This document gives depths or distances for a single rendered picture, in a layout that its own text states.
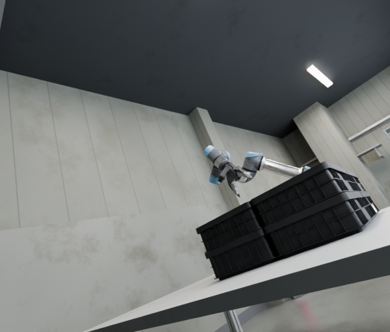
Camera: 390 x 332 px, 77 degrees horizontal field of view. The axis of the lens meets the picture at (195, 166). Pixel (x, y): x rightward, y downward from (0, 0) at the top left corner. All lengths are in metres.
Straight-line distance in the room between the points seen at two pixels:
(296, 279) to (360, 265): 0.12
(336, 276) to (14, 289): 2.30
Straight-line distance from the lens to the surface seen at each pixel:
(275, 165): 1.88
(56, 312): 2.54
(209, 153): 1.49
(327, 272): 0.52
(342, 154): 6.82
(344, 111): 7.84
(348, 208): 0.88
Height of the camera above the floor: 0.76
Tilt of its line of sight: 22 degrees up
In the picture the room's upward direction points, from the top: 22 degrees counter-clockwise
